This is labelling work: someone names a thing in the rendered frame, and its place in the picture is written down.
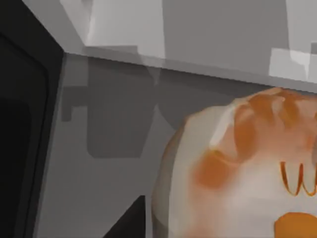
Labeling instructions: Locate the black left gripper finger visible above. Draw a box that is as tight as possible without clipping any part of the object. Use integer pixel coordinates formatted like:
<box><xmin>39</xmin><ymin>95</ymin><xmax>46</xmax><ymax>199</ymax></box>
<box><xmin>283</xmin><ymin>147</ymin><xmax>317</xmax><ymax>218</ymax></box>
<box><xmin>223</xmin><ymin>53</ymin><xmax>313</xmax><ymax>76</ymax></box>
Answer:
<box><xmin>103</xmin><ymin>195</ymin><xmax>146</xmax><ymax>238</ymax></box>

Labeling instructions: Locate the white and orange bag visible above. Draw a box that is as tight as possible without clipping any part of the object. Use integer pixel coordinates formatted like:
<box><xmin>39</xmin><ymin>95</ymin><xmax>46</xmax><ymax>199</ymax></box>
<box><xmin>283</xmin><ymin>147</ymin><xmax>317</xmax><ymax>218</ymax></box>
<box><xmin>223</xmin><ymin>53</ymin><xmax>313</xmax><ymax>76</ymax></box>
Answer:
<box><xmin>151</xmin><ymin>86</ymin><xmax>317</xmax><ymax>238</ymax></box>

